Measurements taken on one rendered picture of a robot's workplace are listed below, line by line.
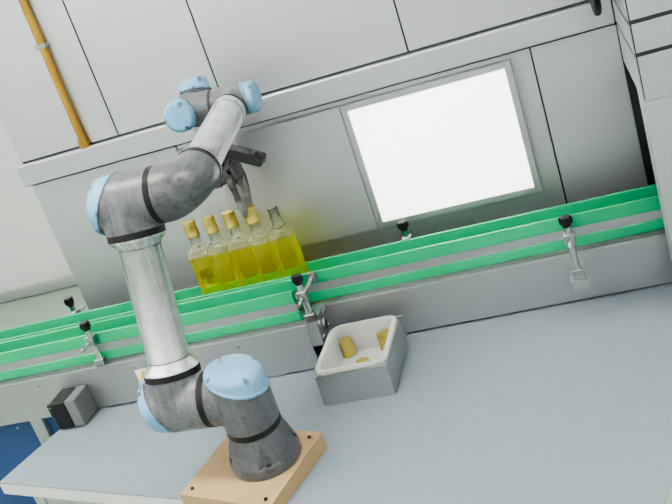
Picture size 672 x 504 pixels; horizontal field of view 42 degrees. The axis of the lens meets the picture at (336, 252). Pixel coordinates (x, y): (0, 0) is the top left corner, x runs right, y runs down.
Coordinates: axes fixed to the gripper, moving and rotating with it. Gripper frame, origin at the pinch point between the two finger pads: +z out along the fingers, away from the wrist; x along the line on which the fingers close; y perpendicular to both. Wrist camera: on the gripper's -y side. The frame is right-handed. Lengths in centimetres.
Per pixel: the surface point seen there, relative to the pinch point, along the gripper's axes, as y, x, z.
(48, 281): 294, -305, 107
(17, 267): 314, -307, 92
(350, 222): -20.6, -12.4, 13.8
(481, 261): -54, 3, 26
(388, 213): -31.1, -12.9, 13.9
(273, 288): -1.3, 6.1, 20.0
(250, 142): -1.8, -12.2, -13.9
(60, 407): 60, 24, 33
